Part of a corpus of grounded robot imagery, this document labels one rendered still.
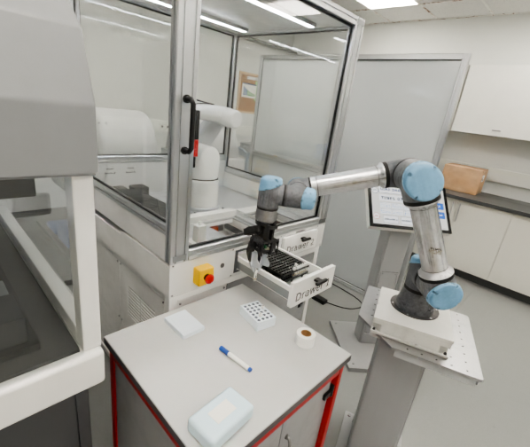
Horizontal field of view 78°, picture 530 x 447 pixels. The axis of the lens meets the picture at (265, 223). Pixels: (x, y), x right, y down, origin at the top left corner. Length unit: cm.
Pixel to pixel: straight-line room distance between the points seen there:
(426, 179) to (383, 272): 129
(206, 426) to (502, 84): 418
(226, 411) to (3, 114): 79
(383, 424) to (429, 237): 93
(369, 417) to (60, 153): 158
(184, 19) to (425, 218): 97
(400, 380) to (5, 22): 164
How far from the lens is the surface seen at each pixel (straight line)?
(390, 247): 227
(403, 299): 149
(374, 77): 311
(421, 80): 294
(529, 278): 421
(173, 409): 103
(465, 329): 170
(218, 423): 94
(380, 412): 176
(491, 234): 415
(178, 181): 118
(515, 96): 442
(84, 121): 76
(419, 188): 113
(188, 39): 117
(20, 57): 76
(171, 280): 132
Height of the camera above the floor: 154
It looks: 19 degrees down
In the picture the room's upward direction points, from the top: 8 degrees clockwise
